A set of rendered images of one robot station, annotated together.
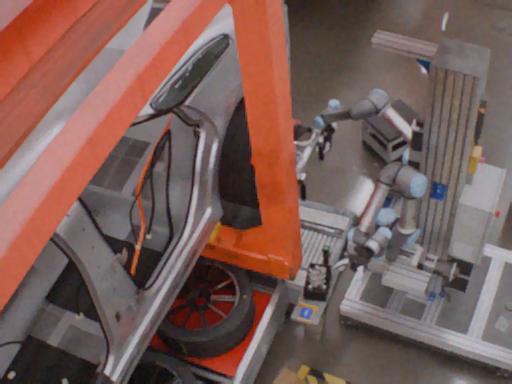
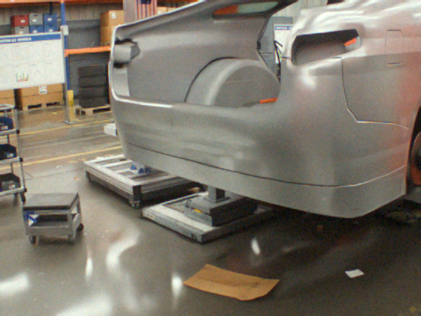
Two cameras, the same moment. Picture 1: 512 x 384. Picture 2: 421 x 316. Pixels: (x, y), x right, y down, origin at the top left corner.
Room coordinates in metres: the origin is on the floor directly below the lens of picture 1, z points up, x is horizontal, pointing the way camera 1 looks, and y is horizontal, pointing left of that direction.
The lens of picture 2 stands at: (6.60, 1.39, 1.51)
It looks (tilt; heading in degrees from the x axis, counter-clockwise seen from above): 13 degrees down; 202
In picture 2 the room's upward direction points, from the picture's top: 2 degrees counter-clockwise
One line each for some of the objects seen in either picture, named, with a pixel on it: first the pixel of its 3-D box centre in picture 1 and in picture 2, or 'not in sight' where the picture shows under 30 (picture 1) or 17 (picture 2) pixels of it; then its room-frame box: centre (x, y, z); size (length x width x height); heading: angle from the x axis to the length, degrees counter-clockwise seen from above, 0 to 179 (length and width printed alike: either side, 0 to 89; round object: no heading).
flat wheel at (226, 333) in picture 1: (201, 305); not in sight; (2.20, 0.44, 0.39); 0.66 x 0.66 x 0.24
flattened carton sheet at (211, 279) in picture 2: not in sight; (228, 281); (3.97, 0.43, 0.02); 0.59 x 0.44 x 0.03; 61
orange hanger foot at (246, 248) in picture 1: (232, 237); not in sight; (2.46, 0.18, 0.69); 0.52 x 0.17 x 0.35; 61
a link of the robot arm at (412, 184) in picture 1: (408, 208); not in sight; (2.08, -0.77, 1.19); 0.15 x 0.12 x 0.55; 42
